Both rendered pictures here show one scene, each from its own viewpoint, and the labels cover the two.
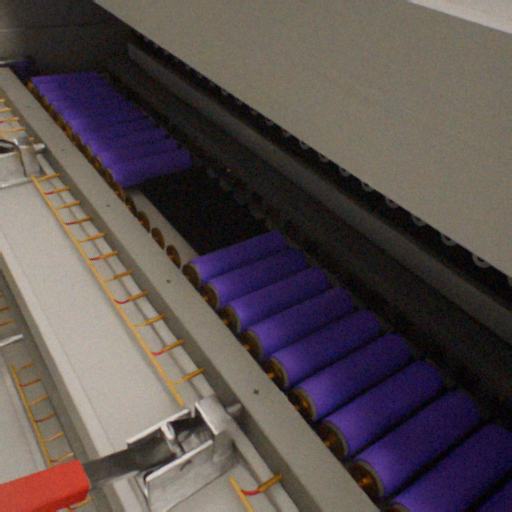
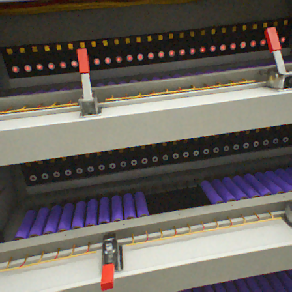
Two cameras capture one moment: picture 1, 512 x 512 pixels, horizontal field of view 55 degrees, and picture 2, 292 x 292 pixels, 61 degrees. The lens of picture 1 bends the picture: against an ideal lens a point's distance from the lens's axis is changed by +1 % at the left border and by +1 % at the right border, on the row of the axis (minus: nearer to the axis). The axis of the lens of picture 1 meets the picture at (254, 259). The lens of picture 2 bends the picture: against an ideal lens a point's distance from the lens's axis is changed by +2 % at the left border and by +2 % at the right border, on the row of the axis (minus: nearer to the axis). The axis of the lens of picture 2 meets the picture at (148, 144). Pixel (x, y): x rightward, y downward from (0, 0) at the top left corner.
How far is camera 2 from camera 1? 0.39 m
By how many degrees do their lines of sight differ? 51
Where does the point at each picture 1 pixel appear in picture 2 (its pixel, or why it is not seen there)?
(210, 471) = not seen: outside the picture
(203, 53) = (243, 124)
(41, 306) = (223, 252)
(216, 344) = (264, 200)
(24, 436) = not seen: outside the picture
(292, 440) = not seen: outside the picture
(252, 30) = (264, 111)
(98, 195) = (169, 216)
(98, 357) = (253, 238)
